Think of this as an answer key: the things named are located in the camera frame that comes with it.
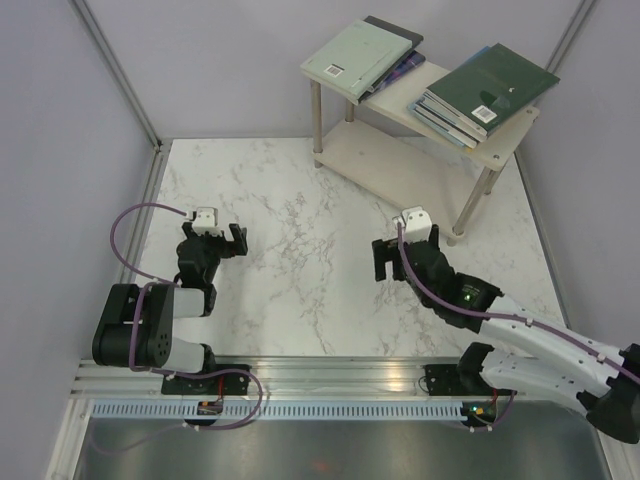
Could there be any dark blue Wuthering Heights book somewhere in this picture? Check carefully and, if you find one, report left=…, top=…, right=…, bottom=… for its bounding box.
left=407, top=102, right=478, bottom=148

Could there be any bright blue book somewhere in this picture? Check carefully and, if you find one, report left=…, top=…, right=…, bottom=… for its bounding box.
left=421, top=44, right=500, bottom=140

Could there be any dark green book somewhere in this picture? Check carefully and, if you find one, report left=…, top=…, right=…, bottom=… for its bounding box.
left=426, top=43, right=559, bottom=136

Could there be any purple galaxy cover book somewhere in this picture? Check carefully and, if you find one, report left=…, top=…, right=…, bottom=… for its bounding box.
left=370, top=51, right=426, bottom=94

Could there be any clear plastic file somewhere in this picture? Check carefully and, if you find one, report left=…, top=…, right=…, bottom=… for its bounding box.
left=301, top=19, right=413, bottom=104

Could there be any black book Moon and Sixpence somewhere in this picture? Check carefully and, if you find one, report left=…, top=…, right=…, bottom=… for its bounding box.
left=364, top=15, right=424, bottom=49

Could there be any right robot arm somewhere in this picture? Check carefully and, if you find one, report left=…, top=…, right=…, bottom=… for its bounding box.
left=372, top=224, right=639, bottom=444

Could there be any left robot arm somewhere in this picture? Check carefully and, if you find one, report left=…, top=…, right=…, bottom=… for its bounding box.
left=92, top=222, right=248, bottom=395

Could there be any white two-tier shelf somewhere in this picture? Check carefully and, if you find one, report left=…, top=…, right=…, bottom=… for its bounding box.
left=310, top=62, right=540, bottom=245

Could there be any left aluminium frame post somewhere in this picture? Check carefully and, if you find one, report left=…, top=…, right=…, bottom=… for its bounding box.
left=67, top=0, right=166, bottom=151

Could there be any aluminium frame post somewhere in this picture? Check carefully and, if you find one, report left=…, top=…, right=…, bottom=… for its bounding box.
left=545, top=0, right=600, bottom=75
left=67, top=0, right=166, bottom=151

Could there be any aluminium front rail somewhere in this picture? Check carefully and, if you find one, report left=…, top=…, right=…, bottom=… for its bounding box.
left=70, top=356, right=459, bottom=400

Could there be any white perforated cable duct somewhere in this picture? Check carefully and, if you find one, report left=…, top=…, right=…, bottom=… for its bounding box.
left=91, top=399, right=474, bottom=421

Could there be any right aluminium frame post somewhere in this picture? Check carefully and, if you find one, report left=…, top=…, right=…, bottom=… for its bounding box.
left=545, top=0, right=600, bottom=75

